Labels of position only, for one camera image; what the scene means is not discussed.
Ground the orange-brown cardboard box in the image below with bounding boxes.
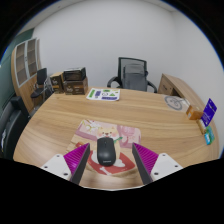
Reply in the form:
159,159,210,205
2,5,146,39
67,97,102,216
185,104,204,121

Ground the brown printed cardboard box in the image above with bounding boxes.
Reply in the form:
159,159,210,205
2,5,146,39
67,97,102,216
62,77,89,96

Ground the white green purple leaflet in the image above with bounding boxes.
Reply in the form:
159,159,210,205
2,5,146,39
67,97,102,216
85,87,121,102

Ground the small blue packet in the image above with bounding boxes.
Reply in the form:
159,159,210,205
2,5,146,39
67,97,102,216
204,133,213,146

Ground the small black chair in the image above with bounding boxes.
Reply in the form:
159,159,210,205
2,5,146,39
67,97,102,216
30,67,54,101

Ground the green packet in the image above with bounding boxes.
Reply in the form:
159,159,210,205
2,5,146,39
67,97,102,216
204,125,216,143

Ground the cartoon dog print mouse pad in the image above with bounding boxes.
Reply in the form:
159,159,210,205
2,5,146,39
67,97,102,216
66,118,142,176

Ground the purple card package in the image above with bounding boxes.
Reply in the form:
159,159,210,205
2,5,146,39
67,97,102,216
200,97,218,128

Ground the black mesh office chair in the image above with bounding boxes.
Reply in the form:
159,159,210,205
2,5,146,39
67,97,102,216
106,56,158,93

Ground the black leather armchair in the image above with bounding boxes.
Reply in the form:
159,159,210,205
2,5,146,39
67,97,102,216
0,96,31,159

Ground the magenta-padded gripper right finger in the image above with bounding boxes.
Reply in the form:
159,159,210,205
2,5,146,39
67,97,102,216
131,142,184,186

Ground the small yellow-brown box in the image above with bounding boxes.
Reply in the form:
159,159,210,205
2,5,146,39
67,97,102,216
196,119,207,135

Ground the grey backpack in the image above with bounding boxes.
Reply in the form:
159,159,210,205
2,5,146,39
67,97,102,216
121,63,148,92

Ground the narrow brown cardboard box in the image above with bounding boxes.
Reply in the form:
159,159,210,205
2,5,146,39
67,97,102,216
49,71,65,94

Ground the black computer mouse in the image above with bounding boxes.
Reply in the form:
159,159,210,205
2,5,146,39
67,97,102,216
96,137,118,167

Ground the wooden side desk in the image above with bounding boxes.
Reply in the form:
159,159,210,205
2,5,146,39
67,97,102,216
157,73,204,109

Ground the black box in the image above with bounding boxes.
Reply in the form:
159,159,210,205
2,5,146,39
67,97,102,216
62,66,87,82

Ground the wooden shelf unit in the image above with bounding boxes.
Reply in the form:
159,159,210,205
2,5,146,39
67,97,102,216
10,37,43,113

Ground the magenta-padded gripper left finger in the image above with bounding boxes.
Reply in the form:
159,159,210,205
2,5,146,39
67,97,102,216
40,143,92,185

